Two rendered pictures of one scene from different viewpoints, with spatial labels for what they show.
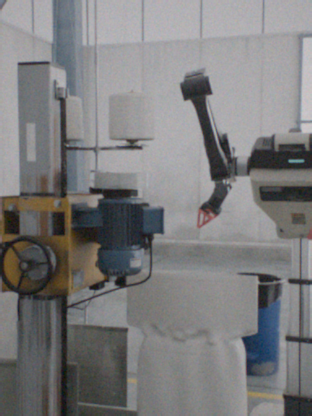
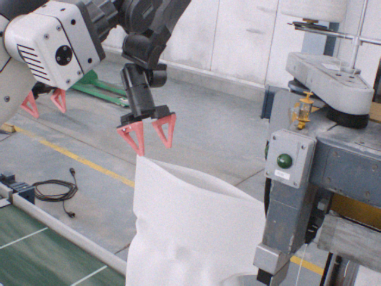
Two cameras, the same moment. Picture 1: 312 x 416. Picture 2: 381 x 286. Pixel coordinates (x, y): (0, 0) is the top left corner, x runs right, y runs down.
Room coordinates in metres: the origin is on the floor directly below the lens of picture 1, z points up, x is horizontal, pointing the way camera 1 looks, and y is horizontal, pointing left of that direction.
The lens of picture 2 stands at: (3.39, 0.16, 1.57)
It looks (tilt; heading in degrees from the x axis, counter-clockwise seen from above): 20 degrees down; 197
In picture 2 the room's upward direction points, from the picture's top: 7 degrees clockwise
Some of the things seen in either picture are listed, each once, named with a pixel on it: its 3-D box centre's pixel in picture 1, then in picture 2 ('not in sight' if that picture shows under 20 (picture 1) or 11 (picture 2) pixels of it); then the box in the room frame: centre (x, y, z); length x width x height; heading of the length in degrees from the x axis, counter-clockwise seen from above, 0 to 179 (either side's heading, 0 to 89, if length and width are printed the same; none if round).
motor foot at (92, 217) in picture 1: (92, 215); not in sight; (2.04, 0.21, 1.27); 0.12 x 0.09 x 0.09; 163
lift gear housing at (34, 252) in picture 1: (36, 262); not in sight; (1.97, 0.37, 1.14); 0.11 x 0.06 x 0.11; 73
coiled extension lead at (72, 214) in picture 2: not in sight; (72, 190); (0.87, -1.48, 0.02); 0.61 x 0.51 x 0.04; 73
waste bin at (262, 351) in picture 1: (251, 322); not in sight; (4.55, -0.70, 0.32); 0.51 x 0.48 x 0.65; 163
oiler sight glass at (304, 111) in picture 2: not in sight; (304, 109); (2.53, 0.13, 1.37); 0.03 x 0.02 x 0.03; 73
